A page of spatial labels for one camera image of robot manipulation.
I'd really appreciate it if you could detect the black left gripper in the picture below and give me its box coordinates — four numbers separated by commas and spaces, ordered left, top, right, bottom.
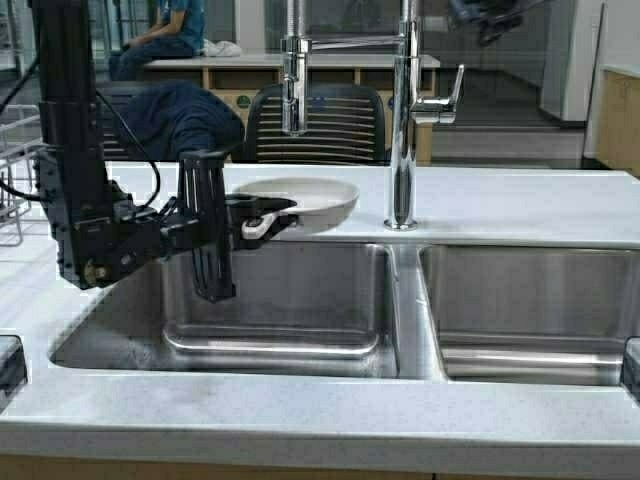
161, 150, 298, 302

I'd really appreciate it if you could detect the white frying pan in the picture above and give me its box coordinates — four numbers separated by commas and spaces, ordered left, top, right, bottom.
233, 177, 360, 233

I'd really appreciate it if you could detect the robot base left corner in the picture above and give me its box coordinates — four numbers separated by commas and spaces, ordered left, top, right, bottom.
1, 335, 28, 412

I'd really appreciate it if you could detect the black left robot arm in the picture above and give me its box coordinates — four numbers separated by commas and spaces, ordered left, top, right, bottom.
30, 1, 298, 302

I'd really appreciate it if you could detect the robot base right corner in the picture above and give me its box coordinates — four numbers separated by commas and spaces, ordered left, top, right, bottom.
620, 337, 640, 402

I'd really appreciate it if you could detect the black mesh office chair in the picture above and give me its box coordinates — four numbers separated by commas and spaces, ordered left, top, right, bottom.
239, 83, 388, 166

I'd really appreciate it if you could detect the dark blue jacket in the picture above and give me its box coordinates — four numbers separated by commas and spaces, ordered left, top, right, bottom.
117, 81, 245, 162

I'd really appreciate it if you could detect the white top wooden bench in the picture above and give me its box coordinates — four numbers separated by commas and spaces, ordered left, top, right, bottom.
142, 53, 442, 164

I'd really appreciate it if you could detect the white cloth on bench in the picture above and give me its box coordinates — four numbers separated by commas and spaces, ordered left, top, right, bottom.
201, 39, 243, 57

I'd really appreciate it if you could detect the chrome kitchen faucet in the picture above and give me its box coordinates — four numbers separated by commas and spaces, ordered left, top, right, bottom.
281, 1, 465, 231

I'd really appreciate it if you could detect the seated person in blue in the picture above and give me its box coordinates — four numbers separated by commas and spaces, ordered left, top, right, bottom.
109, 0, 205, 81

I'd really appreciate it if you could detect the stainless double sink basin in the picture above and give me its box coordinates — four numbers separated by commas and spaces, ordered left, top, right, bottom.
51, 242, 639, 387

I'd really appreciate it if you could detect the wooden side cabinet right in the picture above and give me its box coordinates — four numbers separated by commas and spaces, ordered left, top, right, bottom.
596, 66, 639, 178

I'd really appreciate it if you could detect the white wire dish rack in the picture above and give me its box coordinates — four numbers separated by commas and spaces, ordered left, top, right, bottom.
1, 104, 44, 247

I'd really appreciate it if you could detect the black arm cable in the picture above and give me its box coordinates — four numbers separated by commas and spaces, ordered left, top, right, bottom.
0, 54, 177, 221

